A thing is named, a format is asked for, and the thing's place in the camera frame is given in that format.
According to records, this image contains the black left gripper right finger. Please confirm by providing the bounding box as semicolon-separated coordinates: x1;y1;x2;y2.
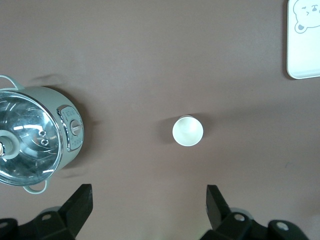
201;184;308;240

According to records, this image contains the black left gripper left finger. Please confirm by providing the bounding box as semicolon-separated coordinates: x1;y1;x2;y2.
0;184;94;240

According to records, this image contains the cream paper cup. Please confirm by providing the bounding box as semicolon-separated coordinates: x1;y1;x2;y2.
171;114;204;147

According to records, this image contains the cream bear print tray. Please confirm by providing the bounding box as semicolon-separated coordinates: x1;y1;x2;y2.
286;0;320;80

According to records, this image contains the grey pot with glass lid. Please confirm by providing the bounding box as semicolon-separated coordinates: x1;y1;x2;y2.
0;74;85;195

